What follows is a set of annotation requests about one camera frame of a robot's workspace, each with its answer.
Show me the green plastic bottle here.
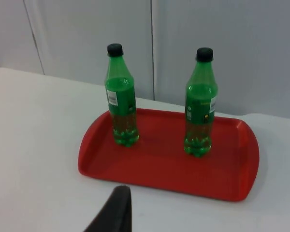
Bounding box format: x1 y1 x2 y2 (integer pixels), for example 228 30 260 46
183 47 219 158
104 43 141 147

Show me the red tray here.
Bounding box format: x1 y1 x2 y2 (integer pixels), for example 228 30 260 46
77 108 260 203

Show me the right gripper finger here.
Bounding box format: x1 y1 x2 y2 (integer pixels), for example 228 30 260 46
83 185 132 232

